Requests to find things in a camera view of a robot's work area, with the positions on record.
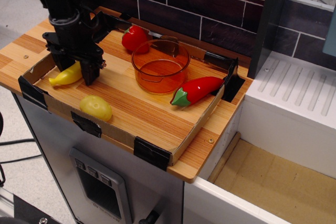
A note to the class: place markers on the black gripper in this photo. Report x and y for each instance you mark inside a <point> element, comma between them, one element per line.
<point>76,38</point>

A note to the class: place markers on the yellow plastic banana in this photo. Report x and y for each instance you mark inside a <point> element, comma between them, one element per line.
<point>68,76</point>

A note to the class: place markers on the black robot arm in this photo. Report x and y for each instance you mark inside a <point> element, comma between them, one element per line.
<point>67,5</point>

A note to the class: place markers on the transparent orange plastic pot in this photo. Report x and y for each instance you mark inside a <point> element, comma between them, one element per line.
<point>160,65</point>

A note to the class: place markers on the cardboard fence with black tape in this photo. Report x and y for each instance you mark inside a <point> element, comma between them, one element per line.
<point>179,140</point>

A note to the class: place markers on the yellow toy potato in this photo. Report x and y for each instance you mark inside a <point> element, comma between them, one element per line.
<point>96,106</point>

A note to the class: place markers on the red toy chili pepper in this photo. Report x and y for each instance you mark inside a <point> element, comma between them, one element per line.
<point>194,90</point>

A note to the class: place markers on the grey toy dishwasher panel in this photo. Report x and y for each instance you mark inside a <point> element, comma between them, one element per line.
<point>102,187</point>

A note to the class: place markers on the white toy sink unit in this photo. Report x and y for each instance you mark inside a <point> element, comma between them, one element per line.
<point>275,162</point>

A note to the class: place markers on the dark grey vertical post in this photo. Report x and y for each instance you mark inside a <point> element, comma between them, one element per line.
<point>266,34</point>

